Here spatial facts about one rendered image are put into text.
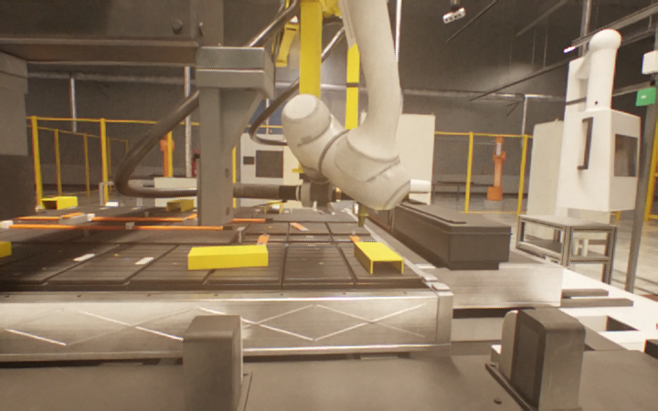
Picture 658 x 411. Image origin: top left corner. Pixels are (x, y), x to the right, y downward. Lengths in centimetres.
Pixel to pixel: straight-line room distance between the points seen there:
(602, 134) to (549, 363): 296
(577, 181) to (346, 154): 301
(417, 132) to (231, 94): 546
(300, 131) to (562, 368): 56
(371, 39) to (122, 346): 65
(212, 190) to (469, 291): 78
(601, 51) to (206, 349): 373
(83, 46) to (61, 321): 55
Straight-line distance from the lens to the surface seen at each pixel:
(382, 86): 58
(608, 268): 407
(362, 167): 60
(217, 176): 21
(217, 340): 47
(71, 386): 70
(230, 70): 21
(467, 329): 101
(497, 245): 86
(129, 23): 23
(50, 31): 25
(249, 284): 68
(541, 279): 101
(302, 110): 65
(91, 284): 77
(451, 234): 80
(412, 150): 560
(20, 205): 29
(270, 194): 100
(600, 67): 382
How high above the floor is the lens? 122
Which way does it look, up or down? 6 degrees down
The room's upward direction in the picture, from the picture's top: 1 degrees clockwise
